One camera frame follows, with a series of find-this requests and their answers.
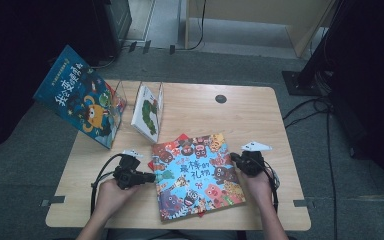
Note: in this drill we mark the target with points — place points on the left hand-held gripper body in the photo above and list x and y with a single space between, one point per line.
128 176

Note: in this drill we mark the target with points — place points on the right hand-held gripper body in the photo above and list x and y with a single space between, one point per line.
252 163

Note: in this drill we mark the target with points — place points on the colourful animals picture book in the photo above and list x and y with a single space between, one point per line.
196 176

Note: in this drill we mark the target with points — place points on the white caterpillar picture book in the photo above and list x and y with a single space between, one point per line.
146 115

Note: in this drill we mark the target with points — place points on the clear acrylic book rack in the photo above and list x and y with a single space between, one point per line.
128 96

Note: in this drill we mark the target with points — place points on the blue monster picture book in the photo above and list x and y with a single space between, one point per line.
80 100

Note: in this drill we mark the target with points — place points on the person's right hand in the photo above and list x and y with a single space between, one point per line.
261 188

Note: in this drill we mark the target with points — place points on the person's left hand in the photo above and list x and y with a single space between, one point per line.
111 198

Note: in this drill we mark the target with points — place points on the black round table grommet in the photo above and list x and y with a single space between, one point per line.
220 99

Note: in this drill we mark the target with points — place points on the grey tape strip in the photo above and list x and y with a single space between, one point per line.
303 203
55 200

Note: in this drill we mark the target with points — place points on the black floor tape piece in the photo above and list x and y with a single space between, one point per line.
172 49
146 46
132 46

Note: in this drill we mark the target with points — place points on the black stand pole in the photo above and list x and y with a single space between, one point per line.
320 50

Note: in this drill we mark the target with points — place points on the black cabinet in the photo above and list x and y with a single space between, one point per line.
115 23

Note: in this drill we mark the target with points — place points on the black stand base plate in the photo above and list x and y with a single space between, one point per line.
296 83

